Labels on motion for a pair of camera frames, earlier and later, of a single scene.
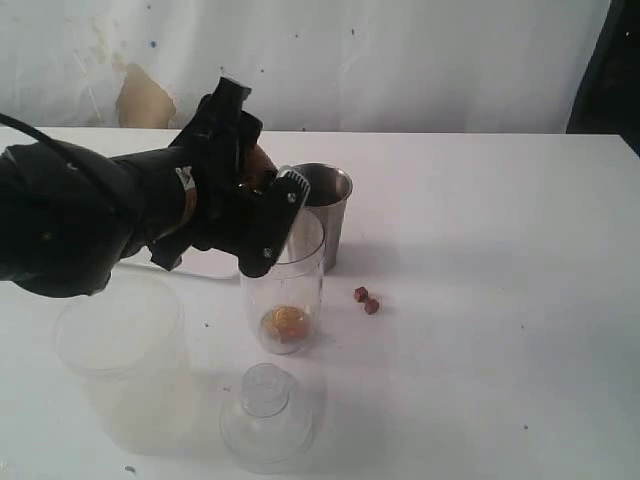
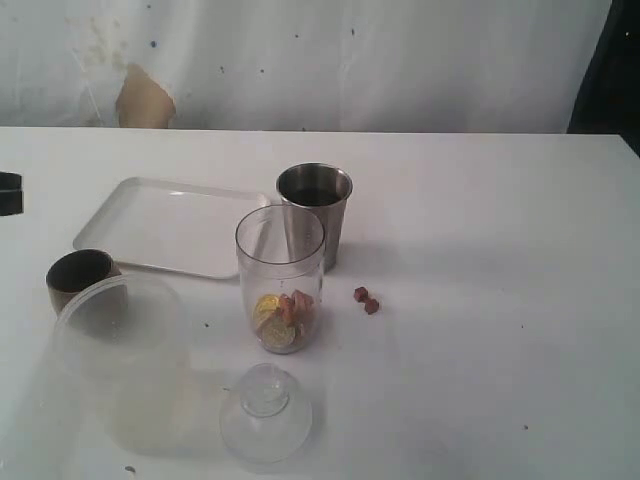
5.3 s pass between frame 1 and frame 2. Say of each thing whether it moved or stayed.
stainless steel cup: stayed
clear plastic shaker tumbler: stayed
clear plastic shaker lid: stayed
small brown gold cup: moved
